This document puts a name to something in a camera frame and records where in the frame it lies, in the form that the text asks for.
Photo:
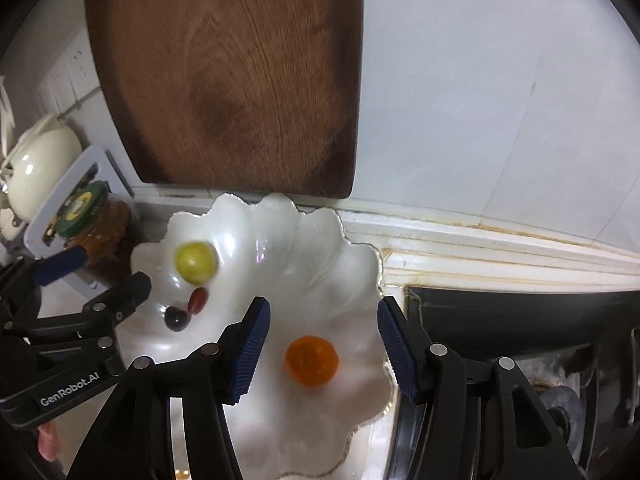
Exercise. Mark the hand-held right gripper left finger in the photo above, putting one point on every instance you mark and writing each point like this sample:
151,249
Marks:
250,350

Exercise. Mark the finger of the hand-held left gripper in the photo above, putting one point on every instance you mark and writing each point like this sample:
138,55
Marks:
60,265
132,292

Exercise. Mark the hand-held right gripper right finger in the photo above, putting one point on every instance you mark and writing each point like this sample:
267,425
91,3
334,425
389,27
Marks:
400,355

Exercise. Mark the dark purple grape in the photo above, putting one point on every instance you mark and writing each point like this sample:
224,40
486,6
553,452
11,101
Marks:
176,318

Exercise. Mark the orange tangerine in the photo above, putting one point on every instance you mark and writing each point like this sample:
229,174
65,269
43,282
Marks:
311,368

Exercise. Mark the red grape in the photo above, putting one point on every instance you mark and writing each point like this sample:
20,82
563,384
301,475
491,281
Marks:
197,301

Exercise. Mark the yellow-green round fruit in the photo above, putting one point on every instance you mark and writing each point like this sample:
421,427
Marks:
195,262

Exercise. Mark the white scalloped bowl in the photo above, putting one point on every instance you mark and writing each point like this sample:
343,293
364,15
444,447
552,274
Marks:
300,270

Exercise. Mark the person's left hand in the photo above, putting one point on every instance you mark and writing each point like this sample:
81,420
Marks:
50,441

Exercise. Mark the glass jar green lid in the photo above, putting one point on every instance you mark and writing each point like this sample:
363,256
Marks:
107,230

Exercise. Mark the cream ceramic pot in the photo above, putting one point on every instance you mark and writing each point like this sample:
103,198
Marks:
40,160

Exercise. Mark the black glass gas stove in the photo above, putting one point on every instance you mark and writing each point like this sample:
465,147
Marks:
500,315

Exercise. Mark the black burner grate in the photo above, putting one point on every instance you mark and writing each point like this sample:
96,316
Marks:
565,400

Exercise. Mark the brown wooden cutting board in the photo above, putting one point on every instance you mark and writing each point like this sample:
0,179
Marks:
225,85

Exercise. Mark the white rectangular frame stand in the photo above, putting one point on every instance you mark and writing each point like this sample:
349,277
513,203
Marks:
90,160

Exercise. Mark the white wall socket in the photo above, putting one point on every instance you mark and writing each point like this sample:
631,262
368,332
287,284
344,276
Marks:
52,85
79,57

